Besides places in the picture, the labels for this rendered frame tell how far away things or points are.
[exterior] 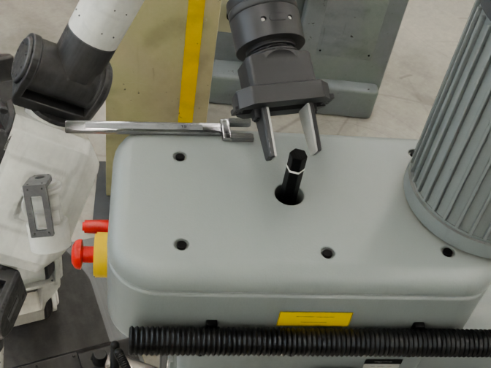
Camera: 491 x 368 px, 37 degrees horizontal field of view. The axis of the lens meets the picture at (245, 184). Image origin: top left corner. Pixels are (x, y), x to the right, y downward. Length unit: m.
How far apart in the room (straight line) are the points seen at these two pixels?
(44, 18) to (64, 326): 2.59
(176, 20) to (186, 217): 1.98
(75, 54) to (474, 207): 0.70
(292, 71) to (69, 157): 0.53
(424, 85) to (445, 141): 3.66
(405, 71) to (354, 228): 3.72
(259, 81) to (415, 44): 4.01
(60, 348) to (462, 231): 1.62
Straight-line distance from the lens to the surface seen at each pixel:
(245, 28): 0.90
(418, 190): 0.92
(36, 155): 1.29
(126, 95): 3.02
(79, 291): 2.43
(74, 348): 2.31
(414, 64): 4.67
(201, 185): 0.90
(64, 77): 1.27
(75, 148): 1.30
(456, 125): 0.84
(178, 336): 0.87
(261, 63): 0.88
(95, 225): 1.09
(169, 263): 0.82
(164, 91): 3.00
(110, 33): 1.24
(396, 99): 4.34
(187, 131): 0.96
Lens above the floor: 2.54
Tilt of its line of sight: 45 degrees down
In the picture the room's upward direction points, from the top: 11 degrees clockwise
